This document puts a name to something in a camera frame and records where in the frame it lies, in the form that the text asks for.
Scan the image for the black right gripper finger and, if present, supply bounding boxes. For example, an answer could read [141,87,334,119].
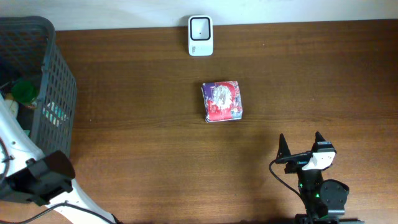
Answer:
[276,133,291,159]
[315,131,326,144]

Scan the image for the red purple tissue pack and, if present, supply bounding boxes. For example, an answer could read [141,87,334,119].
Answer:
[201,81,243,123]

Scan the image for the green lid jar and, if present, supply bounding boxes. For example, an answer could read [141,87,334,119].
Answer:
[11,80,39,108]

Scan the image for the mint green wipes pack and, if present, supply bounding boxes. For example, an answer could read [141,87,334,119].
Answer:
[42,102,68,127]

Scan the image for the white cream tube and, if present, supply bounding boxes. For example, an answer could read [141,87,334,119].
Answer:
[4,93,19,119]

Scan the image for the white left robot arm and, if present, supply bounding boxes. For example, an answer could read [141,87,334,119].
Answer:
[1,100,118,223]

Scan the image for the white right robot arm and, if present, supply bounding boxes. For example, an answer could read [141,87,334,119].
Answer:
[269,132,363,224]

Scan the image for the dark grey plastic basket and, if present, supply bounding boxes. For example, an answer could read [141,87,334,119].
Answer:
[1,16,77,156]

